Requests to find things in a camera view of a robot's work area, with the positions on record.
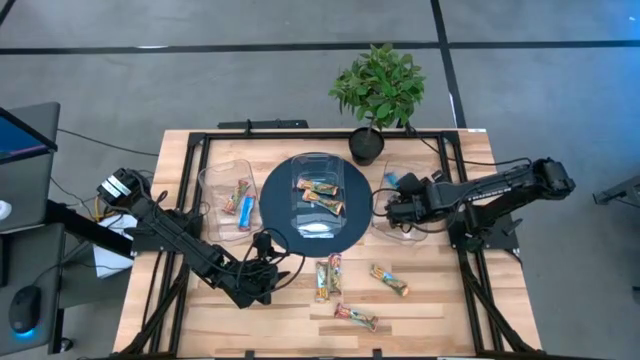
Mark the round dark blue mat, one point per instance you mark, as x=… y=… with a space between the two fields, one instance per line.
x=280 y=210

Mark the peanut butter granola bar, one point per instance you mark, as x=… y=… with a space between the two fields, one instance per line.
x=322 y=282
x=317 y=187
x=322 y=202

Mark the black metal beam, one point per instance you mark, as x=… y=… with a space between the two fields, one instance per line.
x=85 y=227

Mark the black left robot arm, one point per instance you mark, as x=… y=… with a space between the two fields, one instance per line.
x=190 y=245

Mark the small white object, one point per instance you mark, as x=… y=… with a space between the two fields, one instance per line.
x=4 y=210

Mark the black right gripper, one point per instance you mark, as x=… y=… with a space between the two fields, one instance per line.
x=415 y=202

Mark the dark blue granola bar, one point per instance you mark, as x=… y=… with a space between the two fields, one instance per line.
x=391 y=180

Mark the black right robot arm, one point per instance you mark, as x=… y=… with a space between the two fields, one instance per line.
x=490 y=192

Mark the green potted plant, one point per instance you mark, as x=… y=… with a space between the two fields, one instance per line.
x=380 y=85

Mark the light blue granola bar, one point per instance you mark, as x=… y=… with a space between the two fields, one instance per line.
x=246 y=215

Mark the black metal table frame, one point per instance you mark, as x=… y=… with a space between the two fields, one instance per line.
x=325 y=135

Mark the grey side desk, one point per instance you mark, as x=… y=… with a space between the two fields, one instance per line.
x=30 y=190

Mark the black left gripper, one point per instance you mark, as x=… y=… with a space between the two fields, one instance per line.
x=262 y=280

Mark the black computer mouse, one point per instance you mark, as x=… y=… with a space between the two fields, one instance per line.
x=24 y=307

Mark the chocolate chip granola bar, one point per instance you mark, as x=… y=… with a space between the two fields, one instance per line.
x=236 y=197
x=356 y=317

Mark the black caster wheel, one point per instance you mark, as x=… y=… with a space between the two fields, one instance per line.
x=66 y=345

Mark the white box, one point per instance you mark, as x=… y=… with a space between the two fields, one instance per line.
x=107 y=265

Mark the laptop with blue screen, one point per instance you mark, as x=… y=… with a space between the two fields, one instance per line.
x=20 y=140

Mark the red green granola bar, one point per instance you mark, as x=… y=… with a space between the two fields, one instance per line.
x=334 y=272

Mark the black bar device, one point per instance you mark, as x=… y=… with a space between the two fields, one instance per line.
x=270 y=124

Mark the clear plastic bin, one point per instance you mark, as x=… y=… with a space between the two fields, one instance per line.
x=415 y=236
x=317 y=167
x=215 y=175

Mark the orange green granola bar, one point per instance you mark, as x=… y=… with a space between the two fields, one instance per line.
x=389 y=280

